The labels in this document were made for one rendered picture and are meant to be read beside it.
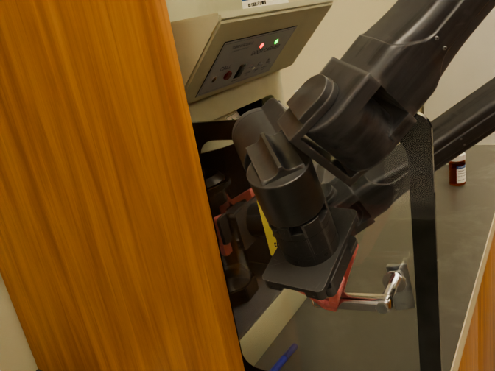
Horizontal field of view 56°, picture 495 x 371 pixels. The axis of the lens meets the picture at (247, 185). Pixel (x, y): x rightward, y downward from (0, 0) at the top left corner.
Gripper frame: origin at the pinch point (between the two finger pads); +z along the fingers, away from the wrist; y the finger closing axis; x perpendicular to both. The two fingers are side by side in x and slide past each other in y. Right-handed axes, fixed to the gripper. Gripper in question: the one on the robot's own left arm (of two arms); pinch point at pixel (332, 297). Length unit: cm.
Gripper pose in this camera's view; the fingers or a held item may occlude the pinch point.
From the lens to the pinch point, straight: 53.5
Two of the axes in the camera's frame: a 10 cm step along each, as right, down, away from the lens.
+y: -4.5, 6.9, -5.6
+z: 3.5, 7.2, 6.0
